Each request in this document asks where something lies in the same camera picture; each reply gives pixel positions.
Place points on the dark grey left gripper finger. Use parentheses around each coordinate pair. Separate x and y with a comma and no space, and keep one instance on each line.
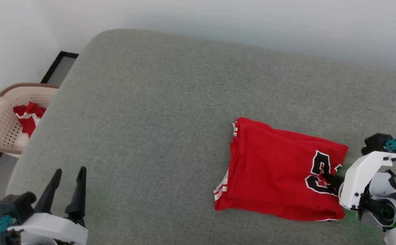
(49,194)
(79,194)

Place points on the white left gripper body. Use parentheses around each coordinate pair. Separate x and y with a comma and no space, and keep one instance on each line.
(51,226)

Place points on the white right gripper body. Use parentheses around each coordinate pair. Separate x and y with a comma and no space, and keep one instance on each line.
(361,180)

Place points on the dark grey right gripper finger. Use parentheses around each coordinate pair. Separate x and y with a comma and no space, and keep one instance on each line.
(335,182)

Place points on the red basketball jersey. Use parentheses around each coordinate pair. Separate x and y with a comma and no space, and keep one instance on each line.
(269,170)

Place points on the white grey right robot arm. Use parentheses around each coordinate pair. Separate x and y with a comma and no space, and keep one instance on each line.
(381,185)

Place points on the red white crumpled garment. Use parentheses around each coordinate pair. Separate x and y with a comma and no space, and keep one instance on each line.
(29,124)

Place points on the beige perforated laundry basket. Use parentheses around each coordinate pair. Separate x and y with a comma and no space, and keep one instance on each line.
(0,129)

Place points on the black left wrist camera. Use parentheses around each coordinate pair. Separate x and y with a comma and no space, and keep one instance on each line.
(14,206)

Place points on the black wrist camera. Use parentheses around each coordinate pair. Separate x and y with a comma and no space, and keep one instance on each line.
(375,143)
(14,206)

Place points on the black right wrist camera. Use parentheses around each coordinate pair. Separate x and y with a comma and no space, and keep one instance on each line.
(375,143)

